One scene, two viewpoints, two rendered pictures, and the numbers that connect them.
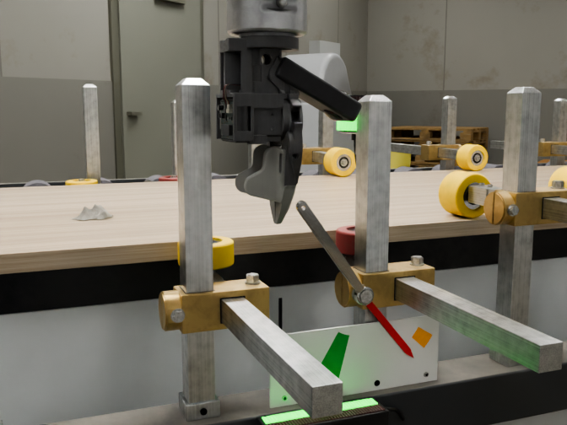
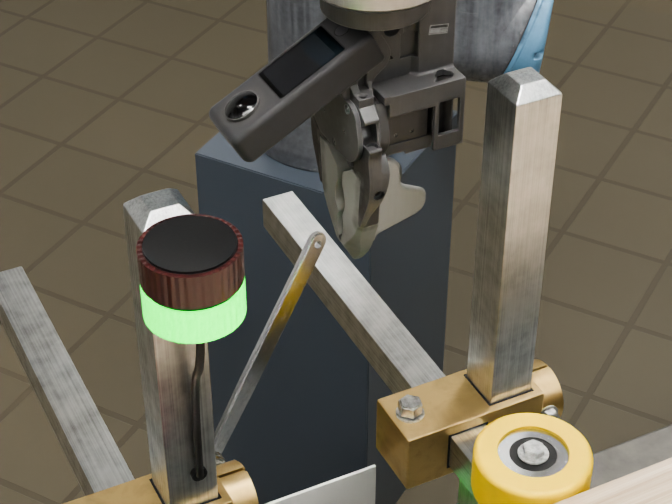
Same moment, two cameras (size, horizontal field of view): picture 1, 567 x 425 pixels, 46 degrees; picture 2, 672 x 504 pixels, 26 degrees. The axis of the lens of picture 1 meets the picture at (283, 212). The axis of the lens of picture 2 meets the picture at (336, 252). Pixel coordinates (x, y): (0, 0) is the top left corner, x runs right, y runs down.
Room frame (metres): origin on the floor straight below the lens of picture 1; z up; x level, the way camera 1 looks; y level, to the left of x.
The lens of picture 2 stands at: (1.62, -0.08, 1.60)
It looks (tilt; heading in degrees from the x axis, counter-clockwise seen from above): 37 degrees down; 175
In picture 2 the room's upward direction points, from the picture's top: straight up
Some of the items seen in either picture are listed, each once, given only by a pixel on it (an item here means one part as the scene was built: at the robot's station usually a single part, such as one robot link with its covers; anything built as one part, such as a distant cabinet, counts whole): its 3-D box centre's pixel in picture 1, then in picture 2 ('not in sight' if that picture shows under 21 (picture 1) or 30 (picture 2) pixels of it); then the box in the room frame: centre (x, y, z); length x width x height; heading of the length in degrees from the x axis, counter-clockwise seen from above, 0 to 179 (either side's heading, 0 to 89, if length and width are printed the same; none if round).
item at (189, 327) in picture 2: (358, 122); (193, 295); (0.96, -0.11, 1.07); 0.06 x 0.06 x 0.02
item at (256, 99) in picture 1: (261, 92); (383, 66); (0.78, 0.03, 1.11); 0.09 x 0.08 x 0.12; 111
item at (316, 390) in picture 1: (249, 327); (391, 352); (0.76, 0.04, 0.84); 0.43 x 0.03 x 0.04; 21
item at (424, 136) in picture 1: (433, 161); not in sight; (8.23, -1.84, 0.42); 1.14 x 0.78 x 0.84; 56
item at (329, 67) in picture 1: (313, 132); not in sight; (7.12, -0.31, 0.81); 0.83 x 0.70 x 1.63; 146
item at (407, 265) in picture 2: not in sight; (329, 312); (0.05, 0.05, 0.30); 0.25 x 0.25 x 0.60; 56
